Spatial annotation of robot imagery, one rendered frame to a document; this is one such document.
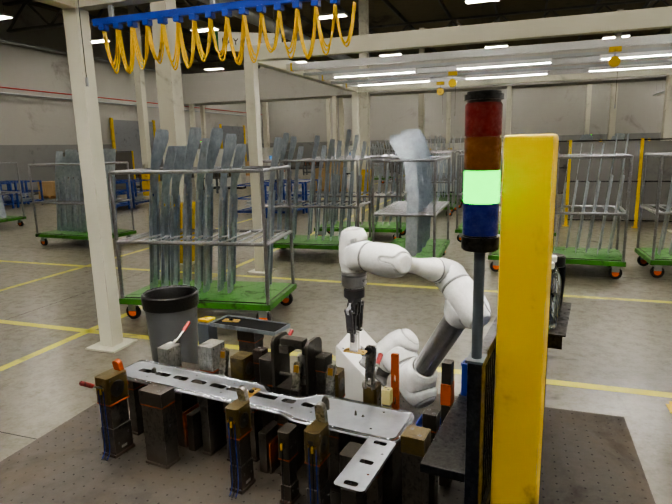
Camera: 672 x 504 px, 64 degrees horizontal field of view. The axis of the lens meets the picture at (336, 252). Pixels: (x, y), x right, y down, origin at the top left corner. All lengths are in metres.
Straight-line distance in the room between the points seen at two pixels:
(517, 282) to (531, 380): 0.22
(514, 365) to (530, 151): 0.46
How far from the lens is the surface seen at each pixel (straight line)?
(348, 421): 2.05
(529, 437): 1.33
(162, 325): 4.98
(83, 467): 2.63
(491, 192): 1.05
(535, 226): 1.18
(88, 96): 5.77
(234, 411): 2.09
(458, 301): 2.18
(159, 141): 6.99
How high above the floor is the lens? 1.99
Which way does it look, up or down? 11 degrees down
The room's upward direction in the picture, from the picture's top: 1 degrees counter-clockwise
